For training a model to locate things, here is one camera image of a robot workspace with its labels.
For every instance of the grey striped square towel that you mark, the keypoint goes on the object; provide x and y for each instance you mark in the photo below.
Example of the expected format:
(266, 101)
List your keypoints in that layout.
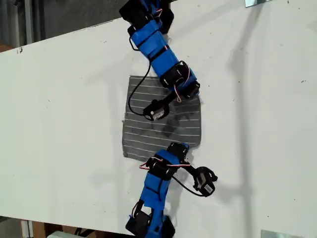
(138, 138)

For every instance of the white table leg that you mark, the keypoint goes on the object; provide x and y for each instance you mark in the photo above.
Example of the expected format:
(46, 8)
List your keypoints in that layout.
(26, 229)

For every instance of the short black camera stalk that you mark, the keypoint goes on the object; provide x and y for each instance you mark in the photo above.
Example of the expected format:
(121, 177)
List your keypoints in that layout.
(189, 169)
(167, 98)

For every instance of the black camera box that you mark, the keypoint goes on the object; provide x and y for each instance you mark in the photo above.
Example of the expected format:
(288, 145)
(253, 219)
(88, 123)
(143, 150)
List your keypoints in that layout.
(157, 111)
(205, 182)

